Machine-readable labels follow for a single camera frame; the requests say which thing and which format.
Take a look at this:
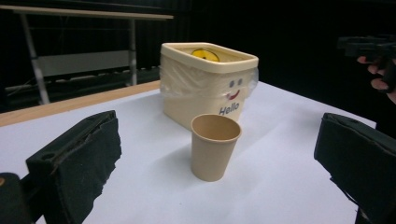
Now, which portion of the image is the metal frame table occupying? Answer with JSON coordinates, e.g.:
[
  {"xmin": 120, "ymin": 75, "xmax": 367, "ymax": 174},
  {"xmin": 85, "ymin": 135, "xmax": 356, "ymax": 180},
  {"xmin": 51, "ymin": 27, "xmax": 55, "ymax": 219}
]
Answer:
[{"xmin": 0, "ymin": 4, "xmax": 175, "ymax": 106}]

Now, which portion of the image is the brown paper cup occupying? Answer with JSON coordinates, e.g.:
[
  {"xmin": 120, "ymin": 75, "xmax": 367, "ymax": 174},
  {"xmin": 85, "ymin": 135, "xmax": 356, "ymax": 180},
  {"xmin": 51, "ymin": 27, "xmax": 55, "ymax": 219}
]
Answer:
[{"xmin": 190, "ymin": 113, "xmax": 243, "ymax": 183}]

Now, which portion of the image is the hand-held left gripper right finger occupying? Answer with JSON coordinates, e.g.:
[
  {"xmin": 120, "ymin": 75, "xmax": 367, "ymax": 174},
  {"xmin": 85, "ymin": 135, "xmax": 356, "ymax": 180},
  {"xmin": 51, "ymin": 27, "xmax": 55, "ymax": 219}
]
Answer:
[{"xmin": 313, "ymin": 112, "xmax": 396, "ymax": 224}]

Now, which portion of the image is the yellow round sticker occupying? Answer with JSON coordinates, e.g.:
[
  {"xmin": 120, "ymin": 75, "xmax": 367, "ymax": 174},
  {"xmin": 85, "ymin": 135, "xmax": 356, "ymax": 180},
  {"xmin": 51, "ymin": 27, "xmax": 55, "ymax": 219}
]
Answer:
[{"xmin": 191, "ymin": 48, "xmax": 221, "ymax": 63}]

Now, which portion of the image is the cream plastic trash bin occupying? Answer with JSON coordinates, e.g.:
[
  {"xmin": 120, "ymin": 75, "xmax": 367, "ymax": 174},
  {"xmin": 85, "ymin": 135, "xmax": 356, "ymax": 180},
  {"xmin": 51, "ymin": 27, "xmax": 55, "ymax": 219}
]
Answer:
[{"xmin": 160, "ymin": 41, "xmax": 260, "ymax": 132}]

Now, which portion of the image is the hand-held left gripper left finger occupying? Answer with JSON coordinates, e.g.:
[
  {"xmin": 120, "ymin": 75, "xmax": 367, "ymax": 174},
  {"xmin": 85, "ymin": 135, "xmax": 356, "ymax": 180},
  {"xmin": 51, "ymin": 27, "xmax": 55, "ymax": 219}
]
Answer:
[{"xmin": 25, "ymin": 109, "xmax": 122, "ymax": 224}]

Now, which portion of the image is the clear plastic bin liner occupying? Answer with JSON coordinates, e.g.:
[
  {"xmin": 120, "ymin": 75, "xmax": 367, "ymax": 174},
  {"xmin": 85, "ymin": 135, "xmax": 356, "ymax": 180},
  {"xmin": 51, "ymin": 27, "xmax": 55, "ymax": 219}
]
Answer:
[{"xmin": 159, "ymin": 55, "xmax": 260, "ymax": 99}]

